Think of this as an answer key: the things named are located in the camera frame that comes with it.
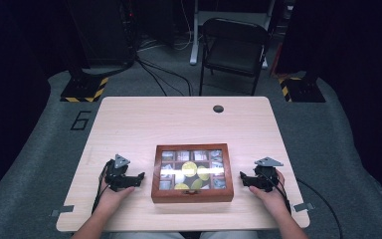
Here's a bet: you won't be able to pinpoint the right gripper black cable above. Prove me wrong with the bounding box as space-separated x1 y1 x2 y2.
264 172 292 214

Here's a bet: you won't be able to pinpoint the person's left hand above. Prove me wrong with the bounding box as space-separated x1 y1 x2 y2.
95 178 136 213

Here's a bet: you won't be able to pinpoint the black cabinet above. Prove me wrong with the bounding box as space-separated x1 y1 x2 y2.
67 0 137 69

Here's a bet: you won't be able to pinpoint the wooden box with glass lid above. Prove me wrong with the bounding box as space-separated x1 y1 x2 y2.
150 142 235 204

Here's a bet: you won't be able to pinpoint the black floor cables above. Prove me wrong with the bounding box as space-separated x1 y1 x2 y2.
134 54 194 98

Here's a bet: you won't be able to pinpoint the black cable on floor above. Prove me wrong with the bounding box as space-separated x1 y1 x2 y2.
296 178 344 239

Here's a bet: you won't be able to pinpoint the grey tape strip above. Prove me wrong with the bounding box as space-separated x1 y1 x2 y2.
50 204 76 218
291 201 315 213

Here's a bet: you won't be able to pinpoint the person's right hand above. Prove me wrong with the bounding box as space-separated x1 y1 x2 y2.
248 169 291 217

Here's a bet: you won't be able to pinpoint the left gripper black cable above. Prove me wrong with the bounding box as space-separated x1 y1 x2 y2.
92 160 112 214

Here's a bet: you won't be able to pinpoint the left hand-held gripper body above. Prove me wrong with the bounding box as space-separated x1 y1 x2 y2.
103 153 132 193

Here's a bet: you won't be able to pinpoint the black folding chair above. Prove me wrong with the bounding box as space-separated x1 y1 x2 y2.
198 17 272 98

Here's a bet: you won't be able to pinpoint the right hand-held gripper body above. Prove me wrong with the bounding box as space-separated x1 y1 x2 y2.
254 156 284 193

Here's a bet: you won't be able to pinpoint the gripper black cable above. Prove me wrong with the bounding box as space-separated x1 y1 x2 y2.
264 172 292 214
92 160 112 214

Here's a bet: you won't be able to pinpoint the striped black stand base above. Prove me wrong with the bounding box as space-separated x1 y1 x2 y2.
60 75 109 104
278 76 326 104

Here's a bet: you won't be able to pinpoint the white floor cable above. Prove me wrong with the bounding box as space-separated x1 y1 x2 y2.
137 31 195 53

